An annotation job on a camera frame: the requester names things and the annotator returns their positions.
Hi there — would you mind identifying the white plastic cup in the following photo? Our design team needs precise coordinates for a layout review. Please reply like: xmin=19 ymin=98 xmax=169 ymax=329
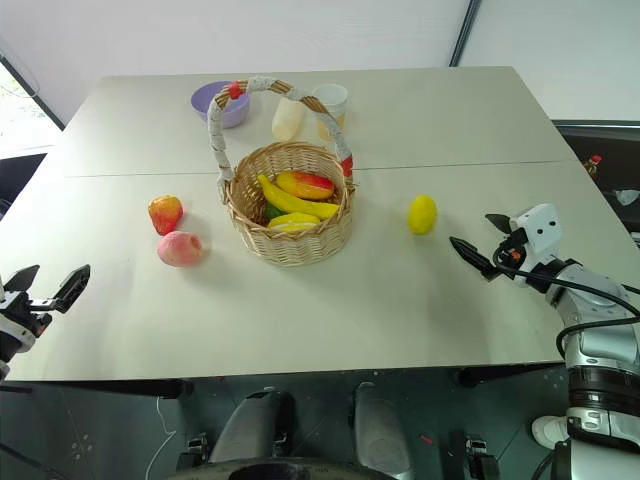
xmin=312 ymin=83 xmax=350 ymax=144

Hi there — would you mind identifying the white shoe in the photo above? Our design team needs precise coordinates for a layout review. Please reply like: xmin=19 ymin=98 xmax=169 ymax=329
xmin=531 ymin=414 xmax=572 ymax=450

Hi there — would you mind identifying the black window frame post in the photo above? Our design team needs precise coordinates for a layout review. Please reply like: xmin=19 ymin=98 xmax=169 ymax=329
xmin=448 ymin=0 xmax=484 ymax=67
xmin=0 ymin=35 xmax=66 ymax=132

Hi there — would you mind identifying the purple plastic bowl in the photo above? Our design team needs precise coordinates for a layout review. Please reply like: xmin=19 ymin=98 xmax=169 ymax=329
xmin=190 ymin=80 xmax=251 ymax=130

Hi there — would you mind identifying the red and yellow toy mango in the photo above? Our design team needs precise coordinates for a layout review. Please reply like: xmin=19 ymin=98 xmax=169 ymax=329
xmin=276 ymin=170 xmax=335 ymax=200

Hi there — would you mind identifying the yellow toy fruit slice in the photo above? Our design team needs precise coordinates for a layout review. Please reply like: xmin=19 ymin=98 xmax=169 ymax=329
xmin=267 ymin=212 xmax=321 ymax=232

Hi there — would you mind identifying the pink toy peach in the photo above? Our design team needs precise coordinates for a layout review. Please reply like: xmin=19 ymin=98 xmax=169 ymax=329
xmin=157 ymin=230 xmax=205 ymax=269

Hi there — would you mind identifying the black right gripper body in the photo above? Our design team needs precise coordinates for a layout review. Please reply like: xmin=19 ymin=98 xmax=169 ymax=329
xmin=492 ymin=227 xmax=527 ymax=276

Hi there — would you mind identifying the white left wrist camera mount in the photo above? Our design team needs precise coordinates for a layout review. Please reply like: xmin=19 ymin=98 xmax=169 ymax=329
xmin=0 ymin=312 xmax=39 ymax=367

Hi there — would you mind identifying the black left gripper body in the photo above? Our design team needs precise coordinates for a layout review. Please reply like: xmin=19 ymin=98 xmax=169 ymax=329
xmin=0 ymin=288 xmax=54 ymax=336

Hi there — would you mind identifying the dark side table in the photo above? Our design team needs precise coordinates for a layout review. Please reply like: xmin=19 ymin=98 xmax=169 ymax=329
xmin=552 ymin=118 xmax=640 ymax=244

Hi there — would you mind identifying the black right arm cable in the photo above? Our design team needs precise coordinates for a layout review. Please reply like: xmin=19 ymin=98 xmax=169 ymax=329
xmin=492 ymin=247 xmax=640 ymax=362

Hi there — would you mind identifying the red capped bottle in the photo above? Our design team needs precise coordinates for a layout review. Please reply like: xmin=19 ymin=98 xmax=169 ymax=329
xmin=582 ymin=154 xmax=604 ymax=182

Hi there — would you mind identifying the red and orange toy fruit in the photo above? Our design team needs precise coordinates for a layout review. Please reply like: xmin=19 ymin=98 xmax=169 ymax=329
xmin=147 ymin=195 xmax=185 ymax=236

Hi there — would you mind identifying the yellow toy banana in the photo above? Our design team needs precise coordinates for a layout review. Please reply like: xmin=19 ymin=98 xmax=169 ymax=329
xmin=256 ymin=173 xmax=341 ymax=220

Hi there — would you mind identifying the thin white cable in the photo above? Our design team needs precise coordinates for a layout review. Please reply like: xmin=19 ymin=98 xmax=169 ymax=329
xmin=144 ymin=395 xmax=177 ymax=480

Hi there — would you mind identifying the cream plastic bottle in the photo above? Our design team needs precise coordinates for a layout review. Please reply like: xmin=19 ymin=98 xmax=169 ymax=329
xmin=271 ymin=97 xmax=306 ymax=142

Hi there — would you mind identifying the dark rounded grey shape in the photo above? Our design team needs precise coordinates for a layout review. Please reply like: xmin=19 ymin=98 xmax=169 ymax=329
xmin=208 ymin=389 xmax=296 ymax=464

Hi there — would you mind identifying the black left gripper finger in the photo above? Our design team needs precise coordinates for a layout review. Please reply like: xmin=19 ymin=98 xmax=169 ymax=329
xmin=51 ymin=263 xmax=92 ymax=314
xmin=8 ymin=264 xmax=41 ymax=294

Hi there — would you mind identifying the wicker basket with wrapped handle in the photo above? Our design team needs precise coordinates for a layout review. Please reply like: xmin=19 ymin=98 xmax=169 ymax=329
xmin=206 ymin=74 xmax=357 ymax=268

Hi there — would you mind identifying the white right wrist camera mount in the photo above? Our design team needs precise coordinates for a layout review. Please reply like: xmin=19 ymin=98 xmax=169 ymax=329
xmin=509 ymin=202 xmax=573 ymax=257

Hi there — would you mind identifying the yellow toy lemon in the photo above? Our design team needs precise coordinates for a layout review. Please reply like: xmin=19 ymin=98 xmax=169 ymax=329
xmin=406 ymin=195 xmax=439 ymax=235

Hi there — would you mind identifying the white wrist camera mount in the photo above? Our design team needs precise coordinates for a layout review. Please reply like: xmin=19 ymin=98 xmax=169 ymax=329
xmin=509 ymin=202 xmax=573 ymax=257
xmin=0 ymin=312 xmax=39 ymax=367

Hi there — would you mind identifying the black table frame bar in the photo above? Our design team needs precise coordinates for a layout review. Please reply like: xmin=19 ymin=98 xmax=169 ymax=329
xmin=453 ymin=365 xmax=569 ymax=389
xmin=0 ymin=378 xmax=195 ymax=400

